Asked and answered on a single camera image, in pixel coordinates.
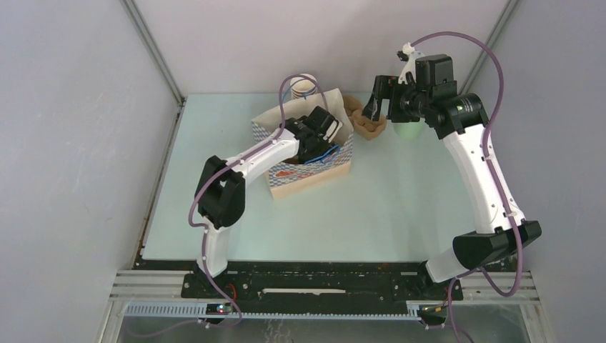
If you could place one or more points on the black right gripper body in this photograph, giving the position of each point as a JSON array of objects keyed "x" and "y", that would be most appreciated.
[{"x": 408, "y": 103}]

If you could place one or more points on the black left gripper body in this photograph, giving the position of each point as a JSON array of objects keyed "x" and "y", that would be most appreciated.
[{"x": 320, "y": 148}]

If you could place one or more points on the paper takeout bag blue handles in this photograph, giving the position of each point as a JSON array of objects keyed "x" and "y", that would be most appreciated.
[{"x": 288, "y": 177}]

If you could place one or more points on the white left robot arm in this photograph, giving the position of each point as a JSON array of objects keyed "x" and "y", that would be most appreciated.
[{"x": 220, "y": 198}]

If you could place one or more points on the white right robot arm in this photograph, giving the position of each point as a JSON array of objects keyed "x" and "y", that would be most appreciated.
[{"x": 462, "y": 124}]

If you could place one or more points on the green straw holder cup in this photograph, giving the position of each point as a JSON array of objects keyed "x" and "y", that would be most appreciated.
[{"x": 409, "y": 130}]

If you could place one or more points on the brown pulp cup carrier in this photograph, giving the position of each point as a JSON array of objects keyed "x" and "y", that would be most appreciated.
[{"x": 363, "y": 126}]

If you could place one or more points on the stack of brown paper cups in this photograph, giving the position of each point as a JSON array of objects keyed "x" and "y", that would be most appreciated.
[{"x": 302, "y": 86}]

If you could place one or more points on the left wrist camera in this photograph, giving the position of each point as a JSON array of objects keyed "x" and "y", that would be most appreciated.
[{"x": 332, "y": 130}]

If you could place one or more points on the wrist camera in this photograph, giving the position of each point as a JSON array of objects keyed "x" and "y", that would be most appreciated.
[
  {"x": 424, "y": 71},
  {"x": 332, "y": 130}
]

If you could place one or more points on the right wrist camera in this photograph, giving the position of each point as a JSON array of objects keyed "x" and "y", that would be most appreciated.
[{"x": 424, "y": 71}]

